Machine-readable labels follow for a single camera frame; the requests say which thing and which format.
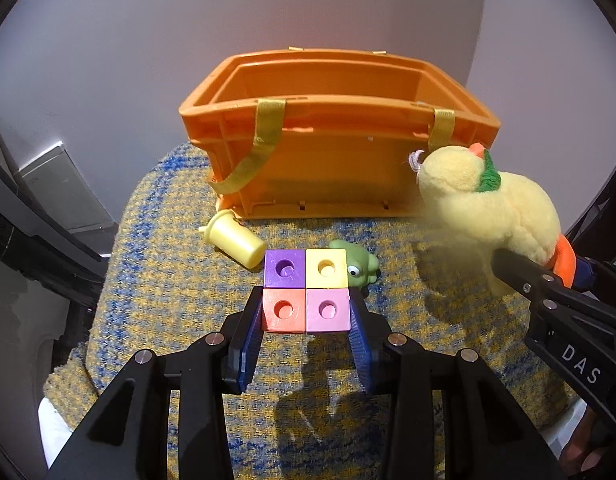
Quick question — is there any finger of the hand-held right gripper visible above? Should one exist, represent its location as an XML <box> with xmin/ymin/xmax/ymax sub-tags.
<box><xmin>575</xmin><ymin>256</ymin><xmax>616</xmax><ymax>308</ymax></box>
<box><xmin>490</xmin><ymin>247</ymin><xmax>566</xmax><ymax>307</ymax></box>

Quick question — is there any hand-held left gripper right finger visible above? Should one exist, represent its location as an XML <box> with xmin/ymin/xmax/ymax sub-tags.
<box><xmin>348</xmin><ymin>292</ymin><xmax>559</xmax><ymax>480</ymax></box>

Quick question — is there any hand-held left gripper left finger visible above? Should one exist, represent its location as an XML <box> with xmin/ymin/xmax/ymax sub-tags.
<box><xmin>48</xmin><ymin>287</ymin><xmax>266</xmax><ymax>480</ymax></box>

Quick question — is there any yellow plush duck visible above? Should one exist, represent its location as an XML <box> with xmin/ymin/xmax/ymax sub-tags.
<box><xmin>407</xmin><ymin>142</ymin><xmax>576</xmax><ymax>297</ymax></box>

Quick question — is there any four-colour cube block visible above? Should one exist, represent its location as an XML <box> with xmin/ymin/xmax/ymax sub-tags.
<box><xmin>262</xmin><ymin>248</ymin><xmax>351</xmax><ymax>335</ymax></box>

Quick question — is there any orange plastic crate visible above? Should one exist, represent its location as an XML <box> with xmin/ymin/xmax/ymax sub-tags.
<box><xmin>179</xmin><ymin>47</ymin><xmax>502</xmax><ymax>221</ymax></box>

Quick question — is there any person's right hand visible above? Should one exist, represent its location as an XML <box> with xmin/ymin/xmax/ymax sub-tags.
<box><xmin>562</xmin><ymin>404</ymin><xmax>611</xmax><ymax>479</ymax></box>

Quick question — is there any small green frog toy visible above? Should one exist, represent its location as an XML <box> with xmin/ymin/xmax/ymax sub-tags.
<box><xmin>329</xmin><ymin>240</ymin><xmax>380</xmax><ymax>290</ymax></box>

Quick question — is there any yellow blue plaid blanket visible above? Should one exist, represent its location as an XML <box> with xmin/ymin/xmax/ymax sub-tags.
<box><xmin>43</xmin><ymin>140</ymin><xmax>589</xmax><ymax>480</ymax></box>

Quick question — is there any yellow toy cup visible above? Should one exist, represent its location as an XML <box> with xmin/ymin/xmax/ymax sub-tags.
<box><xmin>200</xmin><ymin>210</ymin><xmax>267</xmax><ymax>270</ymax></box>

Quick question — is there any black tripod device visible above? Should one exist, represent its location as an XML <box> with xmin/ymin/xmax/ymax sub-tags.
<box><xmin>0</xmin><ymin>155</ymin><xmax>111</xmax><ymax>311</ymax></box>

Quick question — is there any white flat panel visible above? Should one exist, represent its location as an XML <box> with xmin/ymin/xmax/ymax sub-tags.
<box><xmin>13</xmin><ymin>142</ymin><xmax>115</xmax><ymax>235</ymax></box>

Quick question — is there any dark furniture frame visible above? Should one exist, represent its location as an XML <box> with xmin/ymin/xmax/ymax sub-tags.
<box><xmin>563</xmin><ymin>150</ymin><xmax>616</xmax><ymax>276</ymax></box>

